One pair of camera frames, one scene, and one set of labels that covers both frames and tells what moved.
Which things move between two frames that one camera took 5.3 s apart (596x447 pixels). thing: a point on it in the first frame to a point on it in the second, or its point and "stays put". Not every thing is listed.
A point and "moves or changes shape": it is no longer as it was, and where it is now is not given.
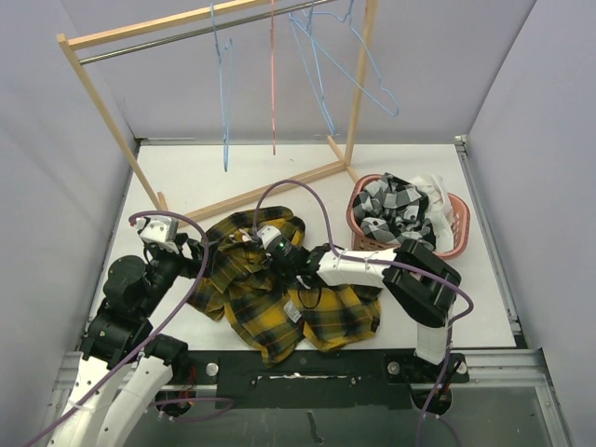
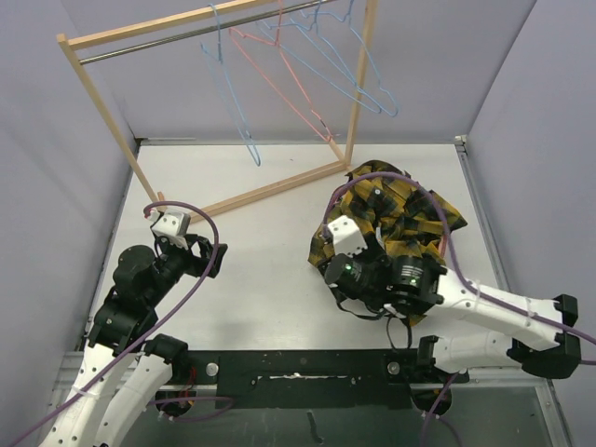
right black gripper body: (273, 265) to (372, 250)
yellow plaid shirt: (233, 284) to (398, 216)
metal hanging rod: (196, 33) stays put
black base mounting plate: (325, 379) stays put
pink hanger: (273, 73) moves or changes shape
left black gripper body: (169, 264) stays put
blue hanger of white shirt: (308, 29) to (306, 46)
